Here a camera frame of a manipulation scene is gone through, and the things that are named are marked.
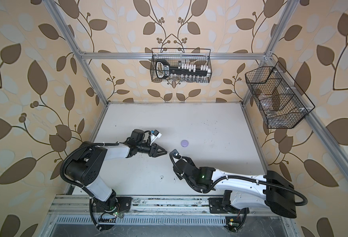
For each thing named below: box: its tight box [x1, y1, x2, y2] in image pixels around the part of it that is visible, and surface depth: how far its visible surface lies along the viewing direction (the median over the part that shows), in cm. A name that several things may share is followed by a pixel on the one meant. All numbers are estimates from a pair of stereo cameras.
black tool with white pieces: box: [155, 59, 212, 79], surface depth 84 cm
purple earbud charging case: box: [180, 139, 189, 148], surface depth 98 cm
